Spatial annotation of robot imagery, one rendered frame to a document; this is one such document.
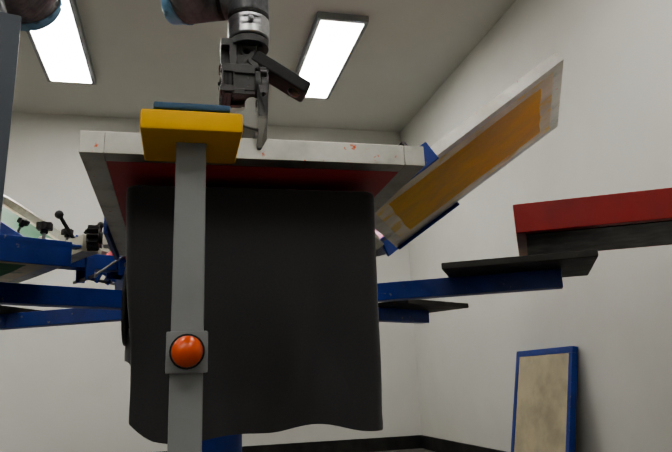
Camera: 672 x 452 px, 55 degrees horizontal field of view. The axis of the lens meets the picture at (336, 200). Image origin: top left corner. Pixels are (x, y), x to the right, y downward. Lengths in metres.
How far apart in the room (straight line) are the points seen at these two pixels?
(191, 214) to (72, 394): 5.00
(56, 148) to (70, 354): 1.79
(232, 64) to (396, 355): 5.10
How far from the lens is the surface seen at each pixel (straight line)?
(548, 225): 2.02
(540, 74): 2.11
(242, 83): 1.14
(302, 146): 1.11
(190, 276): 0.84
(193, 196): 0.87
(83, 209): 6.01
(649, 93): 3.41
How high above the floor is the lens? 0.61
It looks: 16 degrees up
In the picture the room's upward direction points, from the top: 2 degrees counter-clockwise
